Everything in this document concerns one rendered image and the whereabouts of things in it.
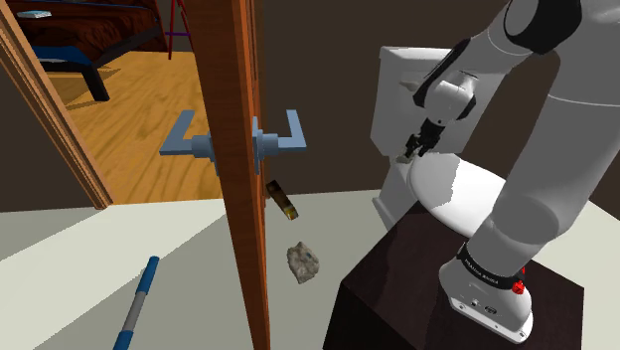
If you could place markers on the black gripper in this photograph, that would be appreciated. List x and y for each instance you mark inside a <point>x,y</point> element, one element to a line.
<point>431,132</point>

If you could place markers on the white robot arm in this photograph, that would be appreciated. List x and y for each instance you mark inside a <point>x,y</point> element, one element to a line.
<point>557,160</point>

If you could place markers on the small grey object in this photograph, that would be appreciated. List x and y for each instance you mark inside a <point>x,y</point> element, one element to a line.
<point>403,158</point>

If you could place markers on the white toilet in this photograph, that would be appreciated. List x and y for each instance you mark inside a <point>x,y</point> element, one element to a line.
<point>397,97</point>

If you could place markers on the brown bottle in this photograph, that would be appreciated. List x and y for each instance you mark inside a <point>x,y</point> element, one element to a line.
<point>282,199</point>

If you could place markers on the dark robot stand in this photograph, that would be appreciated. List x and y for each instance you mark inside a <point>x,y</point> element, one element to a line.
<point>402,295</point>

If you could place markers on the grey rock-shaped lump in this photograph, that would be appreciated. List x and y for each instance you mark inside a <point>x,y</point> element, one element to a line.
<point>303,262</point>

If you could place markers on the red stand with purple bar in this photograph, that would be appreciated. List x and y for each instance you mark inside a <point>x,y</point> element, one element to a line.
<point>180,19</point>

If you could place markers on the blue and grey pole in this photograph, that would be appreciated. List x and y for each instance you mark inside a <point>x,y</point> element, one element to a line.
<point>135,305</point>

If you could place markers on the dark bed with brown cover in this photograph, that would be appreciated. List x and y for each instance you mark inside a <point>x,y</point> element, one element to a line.
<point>92,29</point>

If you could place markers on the brown wooden door frame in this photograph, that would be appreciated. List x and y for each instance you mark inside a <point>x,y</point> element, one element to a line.
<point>53,126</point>

